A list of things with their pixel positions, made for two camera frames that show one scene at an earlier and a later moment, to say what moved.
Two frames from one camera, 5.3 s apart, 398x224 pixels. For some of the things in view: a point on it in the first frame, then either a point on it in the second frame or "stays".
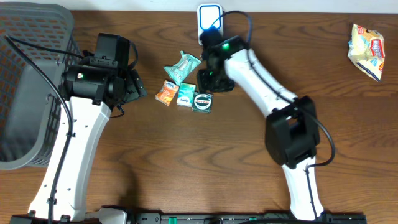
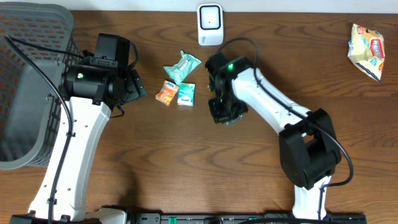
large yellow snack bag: [367, 50] stays
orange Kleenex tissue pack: [167, 93] stays
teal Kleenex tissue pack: [186, 94] stays
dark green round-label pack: [202, 102] to [227, 123]
